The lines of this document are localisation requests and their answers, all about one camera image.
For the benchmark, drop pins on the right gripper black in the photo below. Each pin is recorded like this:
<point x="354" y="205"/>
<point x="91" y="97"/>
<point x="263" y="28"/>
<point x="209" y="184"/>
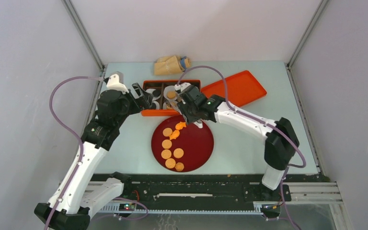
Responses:
<point x="184" y="110"/>

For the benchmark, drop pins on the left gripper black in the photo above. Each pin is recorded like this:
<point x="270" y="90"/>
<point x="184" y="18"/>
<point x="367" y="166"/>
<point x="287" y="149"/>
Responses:
<point x="143" y="102"/>

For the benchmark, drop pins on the orange cookie box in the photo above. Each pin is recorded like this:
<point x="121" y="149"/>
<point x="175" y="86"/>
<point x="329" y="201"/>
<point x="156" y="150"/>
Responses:
<point x="161" y="85"/>

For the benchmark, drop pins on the dark red round plate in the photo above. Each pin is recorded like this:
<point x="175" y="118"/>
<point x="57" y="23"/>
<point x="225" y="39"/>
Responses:
<point x="197" y="144"/>

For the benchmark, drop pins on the orange box lid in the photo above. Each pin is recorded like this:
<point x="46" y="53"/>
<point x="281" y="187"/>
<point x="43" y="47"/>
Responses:
<point x="243" y="88"/>

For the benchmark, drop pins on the metal tongs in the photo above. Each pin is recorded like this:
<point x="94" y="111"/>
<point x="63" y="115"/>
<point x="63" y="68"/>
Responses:
<point x="171" y="100"/>

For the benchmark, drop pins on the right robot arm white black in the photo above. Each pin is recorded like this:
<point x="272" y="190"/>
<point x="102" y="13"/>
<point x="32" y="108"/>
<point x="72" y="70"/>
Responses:
<point x="279" y="138"/>

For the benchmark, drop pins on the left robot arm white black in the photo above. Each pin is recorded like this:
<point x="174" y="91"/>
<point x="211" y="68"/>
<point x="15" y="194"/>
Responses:
<point x="69" y="208"/>

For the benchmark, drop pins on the orange fish cookie upper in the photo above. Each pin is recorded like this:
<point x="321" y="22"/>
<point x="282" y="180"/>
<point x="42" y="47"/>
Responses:
<point x="180" y="125"/>

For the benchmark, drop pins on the orange fish cookie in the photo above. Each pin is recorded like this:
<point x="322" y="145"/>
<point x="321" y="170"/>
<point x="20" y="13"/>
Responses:
<point x="180" y="125"/>
<point x="174" y="135"/>

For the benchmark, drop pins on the orange fish cookie lower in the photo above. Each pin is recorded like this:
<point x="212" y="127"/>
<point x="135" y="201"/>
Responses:
<point x="174" y="135"/>

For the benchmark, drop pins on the beige cloth bundle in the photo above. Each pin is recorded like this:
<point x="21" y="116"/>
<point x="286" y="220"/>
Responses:
<point x="170" y="65"/>

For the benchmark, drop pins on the swirl tan cookie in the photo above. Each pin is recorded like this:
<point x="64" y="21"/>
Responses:
<point x="179" y="166"/>

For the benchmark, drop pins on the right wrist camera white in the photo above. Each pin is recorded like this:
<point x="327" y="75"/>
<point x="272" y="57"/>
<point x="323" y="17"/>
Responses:
<point x="181" y="87"/>

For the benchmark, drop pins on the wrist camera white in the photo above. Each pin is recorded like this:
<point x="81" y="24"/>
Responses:
<point x="181" y="87"/>
<point x="115" y="82"/>

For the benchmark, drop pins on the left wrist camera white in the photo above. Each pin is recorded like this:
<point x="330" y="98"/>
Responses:
<point x="115" y="82"/>

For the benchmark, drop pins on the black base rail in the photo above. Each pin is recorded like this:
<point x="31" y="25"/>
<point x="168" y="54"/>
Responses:
<point x="204" y="192"/>

